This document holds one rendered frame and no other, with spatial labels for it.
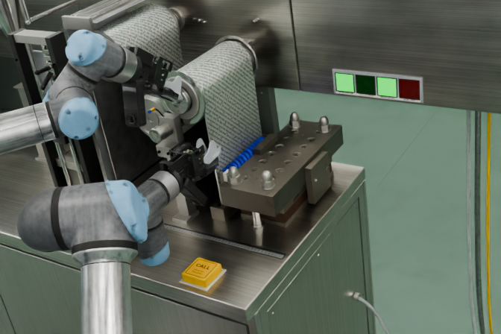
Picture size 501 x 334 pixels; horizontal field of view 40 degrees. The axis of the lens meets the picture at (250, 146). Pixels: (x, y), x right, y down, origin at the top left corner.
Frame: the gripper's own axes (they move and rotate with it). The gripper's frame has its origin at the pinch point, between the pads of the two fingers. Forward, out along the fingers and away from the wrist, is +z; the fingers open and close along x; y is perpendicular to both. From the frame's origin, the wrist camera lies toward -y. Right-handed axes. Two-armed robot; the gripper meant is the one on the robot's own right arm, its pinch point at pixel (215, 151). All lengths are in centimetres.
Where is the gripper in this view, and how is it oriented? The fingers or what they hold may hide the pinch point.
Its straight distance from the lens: 180.7
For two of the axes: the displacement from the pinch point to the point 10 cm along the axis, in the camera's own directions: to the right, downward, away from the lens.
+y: -1.4, -8.8, -4.6
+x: -8.4, -1.4, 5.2
